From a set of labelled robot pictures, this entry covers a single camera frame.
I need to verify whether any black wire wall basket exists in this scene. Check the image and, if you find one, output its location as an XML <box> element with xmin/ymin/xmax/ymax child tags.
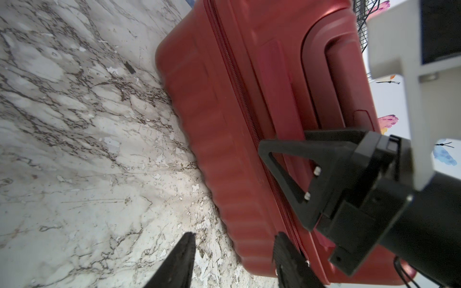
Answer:
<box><xmin>352</xmin><ymin>0</ymin><xmax>381</xmax><ymax>53</ymax></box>

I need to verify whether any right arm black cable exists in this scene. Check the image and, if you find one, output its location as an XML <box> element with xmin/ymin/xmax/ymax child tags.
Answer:
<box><xmin>392</xmin><ymin>255</ymin><xmax>433</xmax><ymax>288</ymax></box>

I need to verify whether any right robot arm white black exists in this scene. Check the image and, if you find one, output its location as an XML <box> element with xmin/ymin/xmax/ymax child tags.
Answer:
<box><xmin>258</xmin><ymin>129</ymin><xmax>461</xmax><ymax>288</ymax></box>

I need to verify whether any red hard-shell suitcase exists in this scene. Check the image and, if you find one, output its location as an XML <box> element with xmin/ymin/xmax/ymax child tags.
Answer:
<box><xmin>155</xmin><ymin>1</ymin><xmax>403</xmax><ymax>286</ymax></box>

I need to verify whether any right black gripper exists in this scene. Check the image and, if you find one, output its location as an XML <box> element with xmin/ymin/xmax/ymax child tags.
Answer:
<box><xmin>258</xmin><ymin>129</ymin><xmax>414</xmax><ymax>276</ymax></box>

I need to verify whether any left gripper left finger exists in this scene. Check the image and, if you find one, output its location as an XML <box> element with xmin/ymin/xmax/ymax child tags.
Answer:
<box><xmin>144</xmin><ymin>232</ymin><xmax>196</xmax><ymax>288</ymax></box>

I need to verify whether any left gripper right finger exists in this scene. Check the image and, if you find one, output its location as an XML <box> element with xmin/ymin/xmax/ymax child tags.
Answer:
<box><xmin>273</xmin><ymin>232</ymin><xmax>324</xmax><ymax>288</ymax></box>

